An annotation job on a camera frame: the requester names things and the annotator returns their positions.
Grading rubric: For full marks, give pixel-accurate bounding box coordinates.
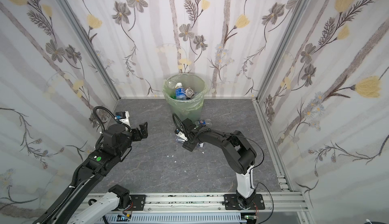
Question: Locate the white vented cable duct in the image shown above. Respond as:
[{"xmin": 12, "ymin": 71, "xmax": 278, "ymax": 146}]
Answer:
[{"xmin": 105, "ymin": 213, "xmax": 247, "ymax": 224}]

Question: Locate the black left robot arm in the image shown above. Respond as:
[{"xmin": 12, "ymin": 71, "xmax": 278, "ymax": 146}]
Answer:
[{"xmin": 34, "ymin": 106, "xmax": 149, "ymax": 224}]

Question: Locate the right corner aluminium post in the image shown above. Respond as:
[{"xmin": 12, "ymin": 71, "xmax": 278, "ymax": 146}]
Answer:
[{"xmin": 255, "ymin": 0, "xmax": 310, "ymax": 101}]

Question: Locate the clear crushed bottle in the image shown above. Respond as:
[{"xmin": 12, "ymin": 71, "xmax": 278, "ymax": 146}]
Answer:
[{"xmin": 185, "ymin": 88, "xmax": 196, "ymax": 100}]

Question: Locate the green bin liner bag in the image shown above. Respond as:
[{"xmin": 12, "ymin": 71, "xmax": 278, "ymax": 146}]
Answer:
[{"xmin": 162, "ymin": 73, "xmax": 210, "ymax": 113}]

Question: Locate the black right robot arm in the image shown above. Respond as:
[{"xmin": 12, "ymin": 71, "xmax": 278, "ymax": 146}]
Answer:
[{"xmin": 172, "ymin": 113, "xmax": 264, "ymax": 210}]

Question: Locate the small blue label bottle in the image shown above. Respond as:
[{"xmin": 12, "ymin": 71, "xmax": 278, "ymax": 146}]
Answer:
[{"xmin": 195, "ymin": 119, "xmax": 212, "ymax": 127}]

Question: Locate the left corner aluminium post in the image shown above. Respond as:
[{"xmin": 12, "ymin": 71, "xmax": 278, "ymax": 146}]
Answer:
[{"xmin": 55, "ymin": 0, "xmax": 121, "ymax": 101}]

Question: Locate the mesh waste bin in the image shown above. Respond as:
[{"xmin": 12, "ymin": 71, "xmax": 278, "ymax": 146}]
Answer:
[{"xmin": 162, "ymin": 73, "xmax": 209, "ymax": 123}]

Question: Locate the corner aluminium post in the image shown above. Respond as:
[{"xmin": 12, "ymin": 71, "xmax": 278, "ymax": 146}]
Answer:
[
  {"xmin": 255, "ymin": 0, "xmax": 310, "ymax": 101},
  {"xmin": 55, "ymin": 0, "xmax": 121, "ymax": 101}
]

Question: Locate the purple label Ganten bottle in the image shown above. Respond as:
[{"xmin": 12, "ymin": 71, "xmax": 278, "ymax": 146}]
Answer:
[{"xmin": 176, "ymin": 135, "xmax": 204, "ymax": 151}]

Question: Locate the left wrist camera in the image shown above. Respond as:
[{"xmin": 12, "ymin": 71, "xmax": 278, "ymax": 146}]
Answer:
[{"xmin": 115, "ymin": 111, "xmax": 130, "ymax": 126}]

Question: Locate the Pocari Sweat bottle white cap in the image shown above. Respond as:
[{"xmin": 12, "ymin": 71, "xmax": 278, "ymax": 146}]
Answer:
[{"xmin": 175, "ymin": 82, "xmax": 187, "ymax": 101}]

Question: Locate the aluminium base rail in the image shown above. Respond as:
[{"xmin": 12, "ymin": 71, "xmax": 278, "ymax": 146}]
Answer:
[{"xmin": 75, "ymin": 193, "xmax": 308, "ymax": 224}]

